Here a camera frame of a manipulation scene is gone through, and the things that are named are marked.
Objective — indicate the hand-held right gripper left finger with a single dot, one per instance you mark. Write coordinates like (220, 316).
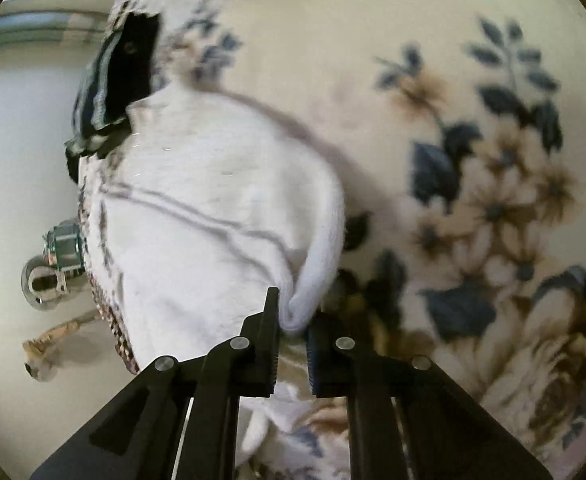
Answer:
(269, 360)

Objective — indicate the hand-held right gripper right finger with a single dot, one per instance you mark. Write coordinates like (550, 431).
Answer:
(314, 360)

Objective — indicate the white striped garment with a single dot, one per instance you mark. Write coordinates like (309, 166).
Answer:
(213, 195)

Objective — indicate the floral cream blanket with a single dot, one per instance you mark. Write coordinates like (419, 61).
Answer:
(373, 160)

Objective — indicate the teal metal object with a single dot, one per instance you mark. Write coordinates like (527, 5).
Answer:
(65, 247)

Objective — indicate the round metal fixture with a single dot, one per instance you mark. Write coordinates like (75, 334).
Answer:
(40, 282)

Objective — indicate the dark green striped garment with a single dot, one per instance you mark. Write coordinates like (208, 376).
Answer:
(118, 77)

